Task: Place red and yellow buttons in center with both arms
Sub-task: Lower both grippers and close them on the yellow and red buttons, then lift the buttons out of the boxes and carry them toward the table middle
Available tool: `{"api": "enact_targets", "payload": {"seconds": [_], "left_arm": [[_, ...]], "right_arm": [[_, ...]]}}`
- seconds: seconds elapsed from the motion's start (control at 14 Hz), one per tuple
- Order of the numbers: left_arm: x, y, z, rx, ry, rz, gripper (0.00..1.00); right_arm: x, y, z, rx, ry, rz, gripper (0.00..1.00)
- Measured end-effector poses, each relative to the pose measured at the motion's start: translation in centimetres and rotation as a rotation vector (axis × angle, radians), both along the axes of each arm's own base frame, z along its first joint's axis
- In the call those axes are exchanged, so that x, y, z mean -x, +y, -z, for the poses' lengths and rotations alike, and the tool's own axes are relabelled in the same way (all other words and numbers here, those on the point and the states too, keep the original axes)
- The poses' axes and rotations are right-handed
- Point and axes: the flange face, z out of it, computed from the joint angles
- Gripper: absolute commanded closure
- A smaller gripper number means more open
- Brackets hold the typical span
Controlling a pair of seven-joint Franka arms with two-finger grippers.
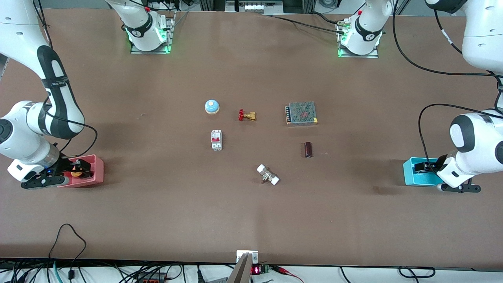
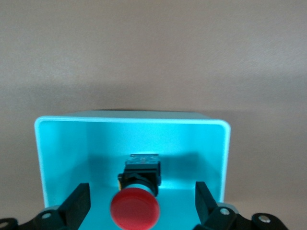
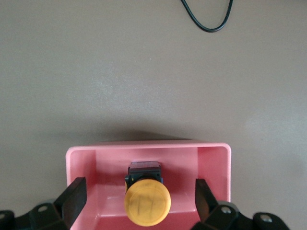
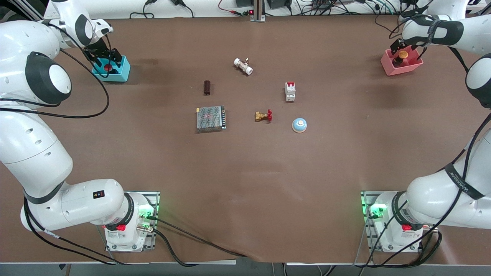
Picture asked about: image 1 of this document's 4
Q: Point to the steel valve white caps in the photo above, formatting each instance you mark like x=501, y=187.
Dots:
x=268, y=175

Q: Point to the blue service bell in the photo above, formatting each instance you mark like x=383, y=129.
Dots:
x=212, y=106

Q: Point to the red clip lead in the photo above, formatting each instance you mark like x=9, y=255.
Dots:
x=283, y=270

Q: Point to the red LED display module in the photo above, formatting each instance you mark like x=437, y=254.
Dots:
x=256, y=270

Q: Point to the pink plastic bin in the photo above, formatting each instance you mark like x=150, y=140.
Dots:
x=98, y=173

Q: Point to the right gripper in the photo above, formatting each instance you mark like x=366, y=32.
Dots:
x=65, y=165

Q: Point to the aluminium frame with lights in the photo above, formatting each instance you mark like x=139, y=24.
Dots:
x=255, y=7

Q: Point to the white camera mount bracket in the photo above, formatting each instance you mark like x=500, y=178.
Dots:
x=240, y=254

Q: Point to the white circuit breaker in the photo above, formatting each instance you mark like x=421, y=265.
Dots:
x=216, y=140

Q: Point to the dark red cylindrical capacitor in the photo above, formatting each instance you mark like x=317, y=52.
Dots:
x=308, y=149

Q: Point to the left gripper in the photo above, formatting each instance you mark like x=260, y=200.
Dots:
x=439, y=162

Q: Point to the metal mesh power supply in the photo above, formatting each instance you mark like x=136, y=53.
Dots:
x=301, y=114

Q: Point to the cyan plastic bin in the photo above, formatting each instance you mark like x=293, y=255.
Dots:
x=408, y=177

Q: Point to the grey camera mount bar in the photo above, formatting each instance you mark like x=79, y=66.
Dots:
x=240, y=273

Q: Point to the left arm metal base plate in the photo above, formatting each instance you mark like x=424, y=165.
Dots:
x=373, y=54

